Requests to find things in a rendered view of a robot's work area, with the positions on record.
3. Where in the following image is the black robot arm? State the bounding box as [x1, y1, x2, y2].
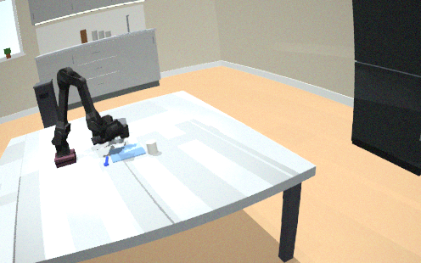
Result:
[51, 67, 125, 158]

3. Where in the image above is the light blue square mat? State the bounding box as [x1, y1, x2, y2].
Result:
[109, 142, 146, 163]

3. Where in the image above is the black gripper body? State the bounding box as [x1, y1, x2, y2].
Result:
[92, 123, 130, 142]

